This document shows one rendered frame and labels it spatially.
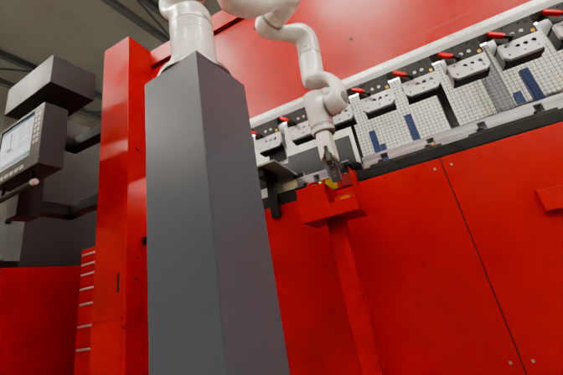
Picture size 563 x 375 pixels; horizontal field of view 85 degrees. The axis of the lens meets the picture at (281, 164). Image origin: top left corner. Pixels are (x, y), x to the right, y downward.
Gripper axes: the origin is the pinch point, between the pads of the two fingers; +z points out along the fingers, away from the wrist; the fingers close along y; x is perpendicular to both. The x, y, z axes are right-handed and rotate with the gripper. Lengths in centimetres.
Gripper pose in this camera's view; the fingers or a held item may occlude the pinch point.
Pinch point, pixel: (335, 175)
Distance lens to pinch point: 106.1
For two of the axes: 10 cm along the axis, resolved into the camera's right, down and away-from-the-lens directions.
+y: -3.8, -2.0, -9.0
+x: 9.0, -3.0, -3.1
